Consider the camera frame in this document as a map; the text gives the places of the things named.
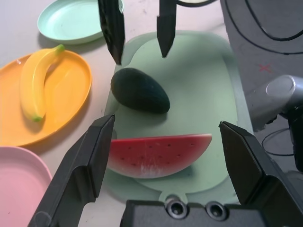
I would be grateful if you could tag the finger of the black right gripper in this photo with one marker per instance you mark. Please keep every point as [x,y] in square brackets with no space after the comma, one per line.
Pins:
[166,26]
[112,30]

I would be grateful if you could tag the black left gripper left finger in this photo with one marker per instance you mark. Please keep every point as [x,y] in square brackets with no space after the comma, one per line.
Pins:
[78,170]

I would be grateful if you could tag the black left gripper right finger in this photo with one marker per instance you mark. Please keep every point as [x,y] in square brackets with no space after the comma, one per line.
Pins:
[251,165]

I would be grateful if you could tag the toy dark green avocado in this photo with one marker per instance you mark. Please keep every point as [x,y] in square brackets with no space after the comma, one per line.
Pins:
[139,91]

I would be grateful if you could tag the toy watermelon slice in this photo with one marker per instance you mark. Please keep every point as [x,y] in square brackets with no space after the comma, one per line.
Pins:
[156,153]

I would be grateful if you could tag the toy yellow banana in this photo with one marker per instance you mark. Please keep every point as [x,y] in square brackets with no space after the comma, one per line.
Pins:
[32,87]

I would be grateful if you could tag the mint green plate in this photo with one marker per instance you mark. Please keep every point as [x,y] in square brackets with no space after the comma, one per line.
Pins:
[68,23]

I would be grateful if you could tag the pink plate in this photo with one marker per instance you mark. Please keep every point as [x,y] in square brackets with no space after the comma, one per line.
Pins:
[19,184]

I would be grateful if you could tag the yellow plate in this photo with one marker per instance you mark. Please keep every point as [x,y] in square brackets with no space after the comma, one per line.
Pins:
[66,94]

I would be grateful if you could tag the green cutting board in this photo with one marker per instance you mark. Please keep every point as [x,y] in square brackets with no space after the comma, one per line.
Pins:
[196,99]

